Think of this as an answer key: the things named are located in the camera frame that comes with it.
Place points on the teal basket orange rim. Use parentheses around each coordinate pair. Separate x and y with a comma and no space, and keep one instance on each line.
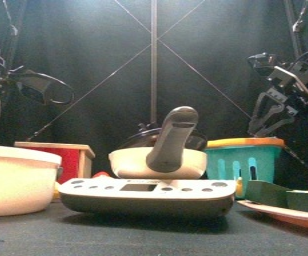
(244,156)

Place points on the yellow toy piece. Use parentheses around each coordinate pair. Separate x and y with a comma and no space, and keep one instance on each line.
(238,186)

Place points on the dark green box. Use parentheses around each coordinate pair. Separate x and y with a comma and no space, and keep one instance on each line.
(305,201)
(268,193)

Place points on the large white bowl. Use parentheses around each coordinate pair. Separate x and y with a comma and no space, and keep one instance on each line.
(14,180)

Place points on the red wooden box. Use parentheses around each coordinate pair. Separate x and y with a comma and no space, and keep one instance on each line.
(70,160)

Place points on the plate with green items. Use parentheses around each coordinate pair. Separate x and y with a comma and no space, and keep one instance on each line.
(285,216)

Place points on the small yellow toy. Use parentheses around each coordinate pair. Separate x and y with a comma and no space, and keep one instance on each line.
(56,195)

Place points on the small red toy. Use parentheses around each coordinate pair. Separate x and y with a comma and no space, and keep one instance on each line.
(102,175)

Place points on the black and white kitchen scale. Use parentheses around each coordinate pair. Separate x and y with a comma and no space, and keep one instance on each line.
(147,200)

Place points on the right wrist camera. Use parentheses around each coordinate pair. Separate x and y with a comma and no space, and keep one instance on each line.
(261,63)

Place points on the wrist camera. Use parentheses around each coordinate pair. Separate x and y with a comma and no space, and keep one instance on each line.
(31,85)
(261,63)

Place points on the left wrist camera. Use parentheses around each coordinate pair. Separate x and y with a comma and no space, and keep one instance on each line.
(31,85)

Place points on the vertical metal frame pole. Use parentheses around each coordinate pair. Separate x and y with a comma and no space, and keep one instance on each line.
(154,66)

